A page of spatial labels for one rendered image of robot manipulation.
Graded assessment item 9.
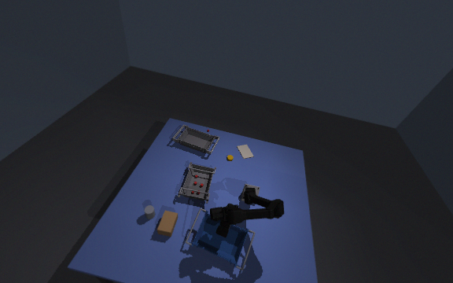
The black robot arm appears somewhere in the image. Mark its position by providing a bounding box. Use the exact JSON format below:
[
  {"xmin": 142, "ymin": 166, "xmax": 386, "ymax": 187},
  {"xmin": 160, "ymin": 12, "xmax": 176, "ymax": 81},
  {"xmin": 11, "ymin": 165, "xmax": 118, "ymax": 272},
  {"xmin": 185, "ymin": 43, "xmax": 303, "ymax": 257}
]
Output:
[{"xmin": 210, "ymin": 188, "xmax": 284, "ymax": 225}]

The grey cylinder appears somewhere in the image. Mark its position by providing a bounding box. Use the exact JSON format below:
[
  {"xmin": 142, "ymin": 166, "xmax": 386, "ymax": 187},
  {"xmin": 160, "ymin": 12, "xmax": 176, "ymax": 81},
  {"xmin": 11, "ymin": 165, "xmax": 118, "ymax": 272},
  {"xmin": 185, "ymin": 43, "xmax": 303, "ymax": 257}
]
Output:
[{"xmin": 145, "ymin": 205, "xmax": 155, "ymax": 219}]

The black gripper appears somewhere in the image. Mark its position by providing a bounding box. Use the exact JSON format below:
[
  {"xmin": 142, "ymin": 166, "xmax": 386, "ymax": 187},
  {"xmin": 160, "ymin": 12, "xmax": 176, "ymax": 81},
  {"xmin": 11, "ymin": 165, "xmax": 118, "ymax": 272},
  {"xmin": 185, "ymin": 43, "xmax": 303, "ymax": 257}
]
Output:
[{"xmin": 216, "ymin": 222, "xmax": 231, "ymax": 237}]

